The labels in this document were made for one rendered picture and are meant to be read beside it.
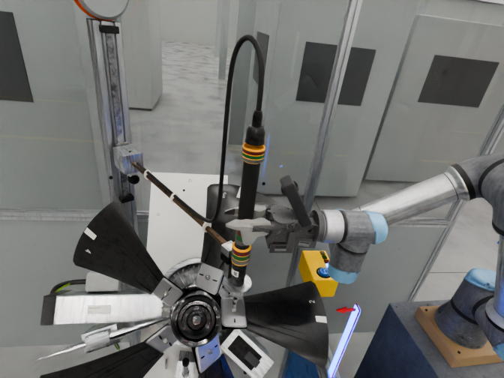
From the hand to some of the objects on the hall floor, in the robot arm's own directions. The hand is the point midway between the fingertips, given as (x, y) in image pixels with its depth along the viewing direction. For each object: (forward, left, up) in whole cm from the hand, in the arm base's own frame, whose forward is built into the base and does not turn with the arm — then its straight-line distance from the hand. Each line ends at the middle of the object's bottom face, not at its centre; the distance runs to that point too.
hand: (232, 215), depth 65 cm
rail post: (-43, -28, -149) cm, 157 cm away
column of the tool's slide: (+31, -62, -149) cm, 165 cm away
